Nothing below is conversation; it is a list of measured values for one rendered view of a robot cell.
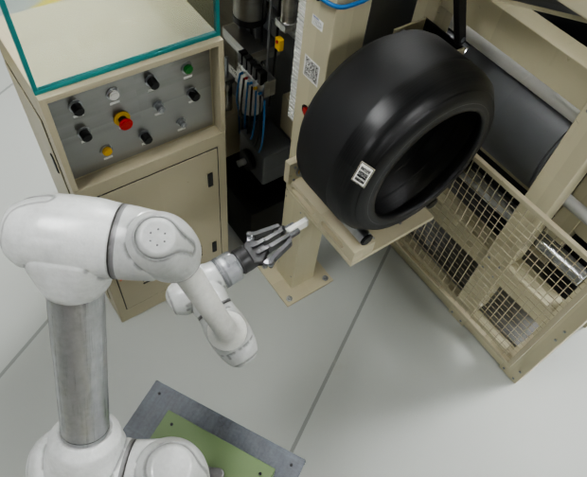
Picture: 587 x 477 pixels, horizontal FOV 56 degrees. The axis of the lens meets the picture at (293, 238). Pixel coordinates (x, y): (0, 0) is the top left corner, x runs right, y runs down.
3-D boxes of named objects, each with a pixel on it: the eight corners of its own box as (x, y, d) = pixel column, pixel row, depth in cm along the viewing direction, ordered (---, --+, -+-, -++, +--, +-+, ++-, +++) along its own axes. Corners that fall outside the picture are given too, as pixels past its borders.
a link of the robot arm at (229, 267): (207, 254, 150) (226, 243, 151) (213, 270, 157) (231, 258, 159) (225, 278, 146) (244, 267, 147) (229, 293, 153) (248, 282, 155)
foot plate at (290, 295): (256, 265, 268) (256, 263, 266) (301, 241, 278) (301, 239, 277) (287, 307, 256) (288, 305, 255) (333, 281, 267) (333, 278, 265)
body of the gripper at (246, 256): (243, 268, 148) (272, 251, 150) (226, 246, 152) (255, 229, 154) (246, 280, 154) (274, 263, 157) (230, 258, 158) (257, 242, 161)
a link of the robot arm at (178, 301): (208, 262, 157) (233, 301, 156) (160, 291, 153) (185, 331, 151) (208, 254, 147) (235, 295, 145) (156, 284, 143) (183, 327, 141)
